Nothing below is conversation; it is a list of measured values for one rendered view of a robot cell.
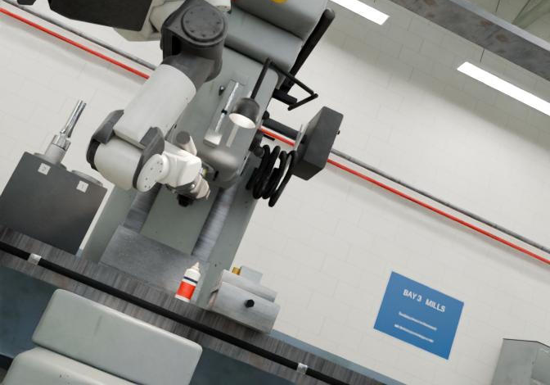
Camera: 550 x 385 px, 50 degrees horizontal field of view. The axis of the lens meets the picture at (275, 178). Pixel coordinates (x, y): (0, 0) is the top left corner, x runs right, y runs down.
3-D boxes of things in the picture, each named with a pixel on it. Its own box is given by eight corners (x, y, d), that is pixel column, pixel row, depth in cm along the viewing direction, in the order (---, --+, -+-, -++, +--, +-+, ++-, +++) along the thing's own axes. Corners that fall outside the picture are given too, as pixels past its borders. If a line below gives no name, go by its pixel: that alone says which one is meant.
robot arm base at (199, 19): (190, 56, 108) (238, 28, 112) (149, 6, 111) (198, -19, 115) (187, 96, 122) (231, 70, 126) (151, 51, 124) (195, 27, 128)
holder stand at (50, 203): (74, 256, 144) (110, 183, 150) (-14, 219, 138) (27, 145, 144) (73, 257, 155) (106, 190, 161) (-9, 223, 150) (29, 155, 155)
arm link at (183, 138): (186, 195, 143) (178, 181, 132) (149, 175, 145) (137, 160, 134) (209, 156, 146) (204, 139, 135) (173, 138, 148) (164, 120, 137)
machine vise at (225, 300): (270, 334, 135) (287, 289, 138) (210, 310, 134) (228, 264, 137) (249, 331, 169) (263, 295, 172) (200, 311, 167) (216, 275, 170)
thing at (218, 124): (218, 145, 150) (249, 76, 156) (203, 138, 149) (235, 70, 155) (216, 149, 154) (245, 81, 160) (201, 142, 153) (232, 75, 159)
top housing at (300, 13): (319, 23, 154) (340, -25, 158) (227, -21, 150) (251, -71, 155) (277, 88, 199) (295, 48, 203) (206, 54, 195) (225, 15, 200)
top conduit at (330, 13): (333, 21, 158) (337, 11, 159) (319, 15, 158) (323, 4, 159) (291, 83, 201) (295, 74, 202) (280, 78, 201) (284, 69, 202)
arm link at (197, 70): (197, 73, 109) (234, 23, 115) (156, 49, 110) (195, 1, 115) (195, 102, 120) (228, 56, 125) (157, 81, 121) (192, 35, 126)
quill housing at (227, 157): (241, 172, 154) (284, 70, 163) (168, 139, 151) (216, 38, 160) (230, 186, 172) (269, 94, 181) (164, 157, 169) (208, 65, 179)
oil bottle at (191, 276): (188, 304, 152) (205, 264, 155) (174, 298, 152) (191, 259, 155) (187, 304, 156) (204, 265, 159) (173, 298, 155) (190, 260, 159)
